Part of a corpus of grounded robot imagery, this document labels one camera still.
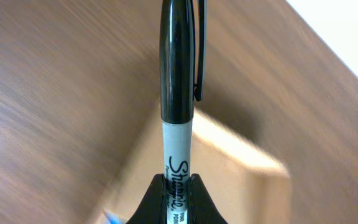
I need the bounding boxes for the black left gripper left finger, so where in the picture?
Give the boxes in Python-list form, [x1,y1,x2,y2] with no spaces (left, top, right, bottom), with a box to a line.
[127,174,167,224]

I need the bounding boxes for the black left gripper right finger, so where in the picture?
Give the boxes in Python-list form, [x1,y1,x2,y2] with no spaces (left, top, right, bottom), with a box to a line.
[188,174,227,224]

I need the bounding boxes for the blue plastic case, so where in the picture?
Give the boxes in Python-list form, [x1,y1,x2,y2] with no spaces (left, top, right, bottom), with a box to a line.
[103,210,124,224]

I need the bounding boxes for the brown cardboard box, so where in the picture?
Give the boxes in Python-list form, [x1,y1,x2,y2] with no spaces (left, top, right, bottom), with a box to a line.
[89,110,291,223]

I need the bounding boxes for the black sharpie marker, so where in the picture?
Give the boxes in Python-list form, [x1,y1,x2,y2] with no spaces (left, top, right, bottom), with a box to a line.
[159,0,207,223]

